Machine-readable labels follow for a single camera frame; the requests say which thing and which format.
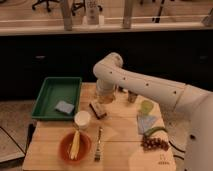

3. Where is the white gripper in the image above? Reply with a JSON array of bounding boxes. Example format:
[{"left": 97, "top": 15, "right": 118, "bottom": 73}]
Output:
[{"left": 96, "top": 79, "right": 115, "bottom": 100}]

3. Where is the white paper cup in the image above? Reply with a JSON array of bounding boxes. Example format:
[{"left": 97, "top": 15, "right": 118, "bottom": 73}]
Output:
[{"left": 74, "top": 111, "right": 91, "bottom": 129}]

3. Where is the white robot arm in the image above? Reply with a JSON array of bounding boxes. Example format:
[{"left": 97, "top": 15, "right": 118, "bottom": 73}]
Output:
[{"left": 93, "top": 52, "right": 213, "bottom": 171}]

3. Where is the green plastic cup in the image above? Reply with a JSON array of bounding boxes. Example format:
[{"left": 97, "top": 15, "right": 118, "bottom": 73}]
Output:
[{"left": 140, "top": 100, "right": 154, "bottom": 115}]

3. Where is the blue sponge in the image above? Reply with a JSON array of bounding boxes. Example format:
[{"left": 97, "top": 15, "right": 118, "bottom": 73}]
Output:
[{"left": 55, "top": 101, "right": 75, "bottom": 114}]

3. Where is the green plastic tray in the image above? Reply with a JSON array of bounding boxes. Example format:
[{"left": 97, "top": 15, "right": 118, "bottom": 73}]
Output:
[{"left": 31, "top": 77, "right": 82, "bottom": 121}]

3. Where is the light blue cloth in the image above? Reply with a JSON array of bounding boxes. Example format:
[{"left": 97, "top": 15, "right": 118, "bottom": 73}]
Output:
[{"left": 137, "top": 115, "right": 157, "bottom": 134}]

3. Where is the orange bowl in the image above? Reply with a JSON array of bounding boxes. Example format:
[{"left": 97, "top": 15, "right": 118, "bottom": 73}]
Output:
[{"left": 59, "top": 131, "right": 91, "bottom": 165}]

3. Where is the green cucumber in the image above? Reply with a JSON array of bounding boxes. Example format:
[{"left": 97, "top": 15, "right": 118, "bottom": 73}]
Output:
[{"left": 143, "top": 126, "right": 167, "bottom": 137}]

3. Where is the yellow corn cob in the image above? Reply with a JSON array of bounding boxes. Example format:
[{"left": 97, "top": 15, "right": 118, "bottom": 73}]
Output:
[{"left": 69, "top": 130, "right": 80, "bottom": 160}]

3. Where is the bunch of dark grapes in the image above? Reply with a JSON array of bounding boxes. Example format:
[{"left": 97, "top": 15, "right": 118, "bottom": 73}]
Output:
[{"left": 141, "top": 137, "right": 169, "bottom": 151}]

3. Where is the silver fork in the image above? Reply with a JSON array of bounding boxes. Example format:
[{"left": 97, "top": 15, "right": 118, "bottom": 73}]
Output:
[{"left": 94, "top": 127, "right": 103, "bottom": 162}]

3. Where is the white bottle on shelf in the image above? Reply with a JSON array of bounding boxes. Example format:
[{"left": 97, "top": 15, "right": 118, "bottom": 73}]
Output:
[{"left": 84, "top": 0, "right": 103, "bottom": 25}]

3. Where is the black office chair base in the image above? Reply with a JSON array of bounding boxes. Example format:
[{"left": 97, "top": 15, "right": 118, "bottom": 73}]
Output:
[{"left": 31, "top": 0, "right": 60, "bottom": 12}]

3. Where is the black floor cable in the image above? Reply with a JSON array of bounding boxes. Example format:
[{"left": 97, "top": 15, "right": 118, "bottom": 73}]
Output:
[{"left": 169, "top": 139, "right": 186, "bottom": 161}]

